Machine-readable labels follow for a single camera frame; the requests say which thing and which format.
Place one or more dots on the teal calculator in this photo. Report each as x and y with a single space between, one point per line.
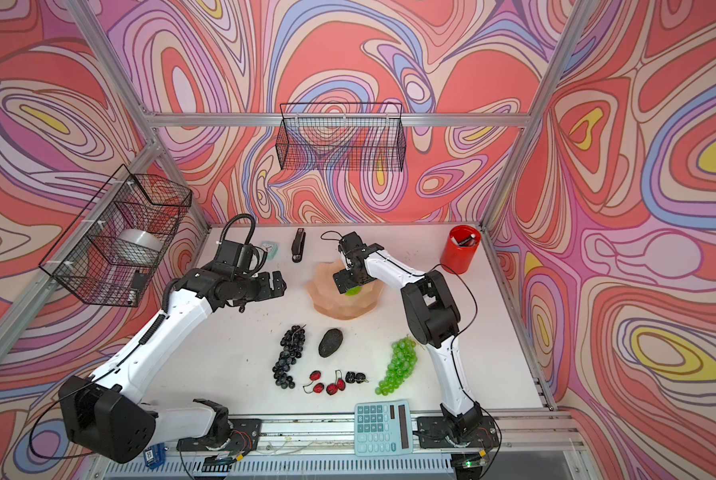
383 429

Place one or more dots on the black wire basket left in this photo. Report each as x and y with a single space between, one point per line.
82 260

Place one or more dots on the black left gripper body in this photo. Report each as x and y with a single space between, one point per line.
256 288

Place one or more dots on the blue black handheld tool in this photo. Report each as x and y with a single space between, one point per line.
154 456

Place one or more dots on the green grape bunch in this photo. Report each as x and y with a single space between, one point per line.
400 368

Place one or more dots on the pink scalloped fruit bowl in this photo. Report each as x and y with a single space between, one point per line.
328 301

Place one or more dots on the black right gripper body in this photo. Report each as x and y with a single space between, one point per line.
351 278

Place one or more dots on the black wire basket back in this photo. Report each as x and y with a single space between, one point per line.
341 136

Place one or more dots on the silver tape roll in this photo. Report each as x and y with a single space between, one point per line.
137 247

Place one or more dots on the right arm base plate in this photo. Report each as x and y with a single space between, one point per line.
438 432

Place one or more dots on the black wire basket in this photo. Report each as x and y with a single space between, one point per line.
82 260
341 136

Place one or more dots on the dark avocado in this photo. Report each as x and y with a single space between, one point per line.
330 342

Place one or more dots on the red cherries cluster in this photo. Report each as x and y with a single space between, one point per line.
317 385

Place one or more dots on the black berries pair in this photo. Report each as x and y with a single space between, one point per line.
353 377

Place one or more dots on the black grape bunch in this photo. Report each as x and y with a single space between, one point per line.
292 346

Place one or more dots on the red cup holder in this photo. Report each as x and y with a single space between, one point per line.
460 248

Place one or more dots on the green bumpy round fruit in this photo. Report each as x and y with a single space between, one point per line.
353 290

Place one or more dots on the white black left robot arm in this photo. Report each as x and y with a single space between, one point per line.
104 412

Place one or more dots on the small teal clock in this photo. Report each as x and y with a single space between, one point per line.
270 247

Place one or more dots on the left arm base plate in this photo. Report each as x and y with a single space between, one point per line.
235 436

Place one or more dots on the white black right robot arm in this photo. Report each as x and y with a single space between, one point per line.
433 318

